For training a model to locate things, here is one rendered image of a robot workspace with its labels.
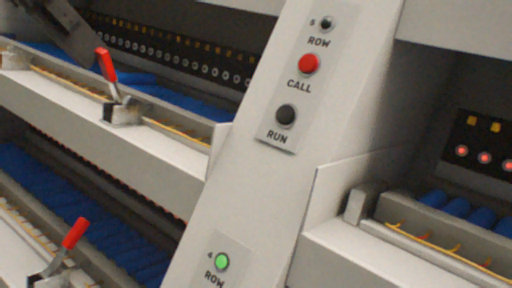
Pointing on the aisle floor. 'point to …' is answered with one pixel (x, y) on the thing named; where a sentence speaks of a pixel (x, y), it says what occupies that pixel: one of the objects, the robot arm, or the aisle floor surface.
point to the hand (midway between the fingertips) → (71, 31)
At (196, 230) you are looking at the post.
